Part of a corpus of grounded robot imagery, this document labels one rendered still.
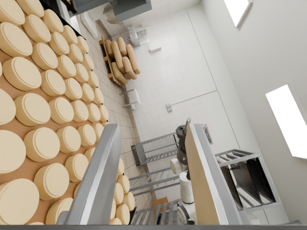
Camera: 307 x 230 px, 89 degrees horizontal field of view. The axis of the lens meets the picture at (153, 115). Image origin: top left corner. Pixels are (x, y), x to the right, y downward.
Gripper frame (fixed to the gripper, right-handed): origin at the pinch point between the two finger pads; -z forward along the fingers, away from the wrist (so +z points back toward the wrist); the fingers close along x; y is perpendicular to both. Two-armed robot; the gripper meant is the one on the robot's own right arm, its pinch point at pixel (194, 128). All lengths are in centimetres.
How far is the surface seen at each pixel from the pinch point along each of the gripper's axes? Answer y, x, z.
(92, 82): 13.4, -30.7, -15.0
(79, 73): 17.4, -29.0, -20.4
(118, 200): 31.3, -7.8, 2.4
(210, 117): -302, -25, 252
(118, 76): -203, -246, 150
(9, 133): 37.5, -13.8, -26.0
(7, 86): 33.5, -20.8, -28.1
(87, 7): -16, -62, -28
